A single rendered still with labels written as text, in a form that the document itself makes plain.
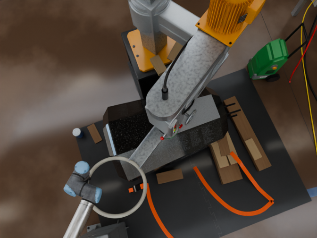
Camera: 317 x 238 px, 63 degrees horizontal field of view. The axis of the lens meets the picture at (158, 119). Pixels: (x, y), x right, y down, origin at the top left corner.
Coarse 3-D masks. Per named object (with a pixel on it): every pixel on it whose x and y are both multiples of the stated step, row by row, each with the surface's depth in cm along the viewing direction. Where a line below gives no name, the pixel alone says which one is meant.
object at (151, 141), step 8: (152, 128) 219; (152, 136) 222; (160, 136) 221; (144, 144) 221; (152, 144) 220; (136, 152) 219; (144, 152) 219; (152, 152) 218; (128, 160) 214; (136, 160) 218; (144, 160) 213
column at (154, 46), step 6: (144, 0) 197; (150, 0) 192; (144, 36) 251; (162, 36) 253; (144, 42) 264; (150, 42) 253; (156, 42) 250; (162, 42) 263; (150, 48) 265; (156, 48) 259; (156, 54) 270
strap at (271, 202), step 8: (232, 152) 298; (240, 160) 296; (200, 176) 312; (248, 176) 300; (256, 184) 304; (264, 192) 304; (272, 200) 302; (152, 208) 305; (232, 208) 302; (264, 208) 300; (160, 224) 300; (168, 232) 298
